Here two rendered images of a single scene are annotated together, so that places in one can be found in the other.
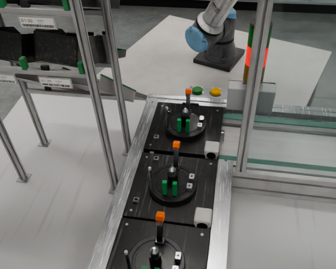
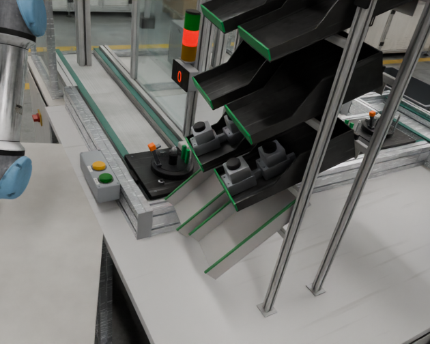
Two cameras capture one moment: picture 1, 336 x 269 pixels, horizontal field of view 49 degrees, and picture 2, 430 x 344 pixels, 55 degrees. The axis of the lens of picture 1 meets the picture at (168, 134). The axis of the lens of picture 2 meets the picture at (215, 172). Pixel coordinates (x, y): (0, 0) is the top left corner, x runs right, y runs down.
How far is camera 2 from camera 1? 1.82 m
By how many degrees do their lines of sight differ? 94
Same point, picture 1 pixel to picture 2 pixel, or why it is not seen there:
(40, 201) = (315, 256)
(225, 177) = not seen: hidden behind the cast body
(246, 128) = (194, 95)
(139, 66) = (22, 309)
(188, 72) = (15, 241)
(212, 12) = (19, 119)
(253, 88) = (198, 58)
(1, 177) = (338, 309)
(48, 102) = not seen: outside the picture
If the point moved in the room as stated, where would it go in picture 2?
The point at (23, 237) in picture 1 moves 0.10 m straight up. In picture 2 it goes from (345, 244) to (355, 221)
